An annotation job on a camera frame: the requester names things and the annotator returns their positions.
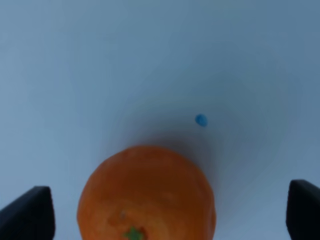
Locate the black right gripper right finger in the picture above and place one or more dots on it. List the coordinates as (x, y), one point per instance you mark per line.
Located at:
(303, 210)

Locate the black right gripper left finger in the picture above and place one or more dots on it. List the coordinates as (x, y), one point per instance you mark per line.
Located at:
(30, 217)

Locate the small blue dot sticker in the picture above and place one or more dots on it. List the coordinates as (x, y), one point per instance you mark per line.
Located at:
(201, 120)

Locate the orange tangerine fruit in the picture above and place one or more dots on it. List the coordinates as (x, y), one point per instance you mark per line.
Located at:
(147, 193)

